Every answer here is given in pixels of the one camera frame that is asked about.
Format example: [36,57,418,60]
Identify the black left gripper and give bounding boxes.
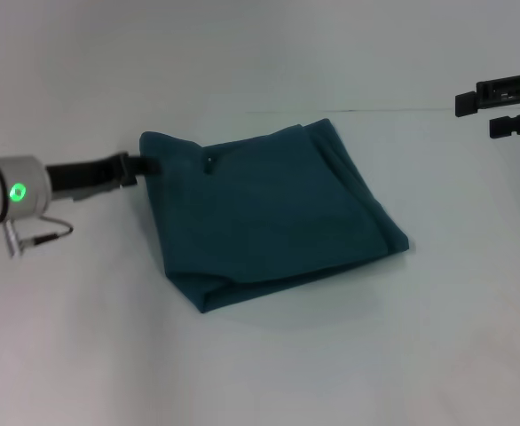
[44,151,163,203]

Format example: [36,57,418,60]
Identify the left arm cable with plug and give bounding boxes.
[1,215,75,259]

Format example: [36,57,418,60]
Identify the blue shirt with FREE print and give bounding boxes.
[138,116,411,315]

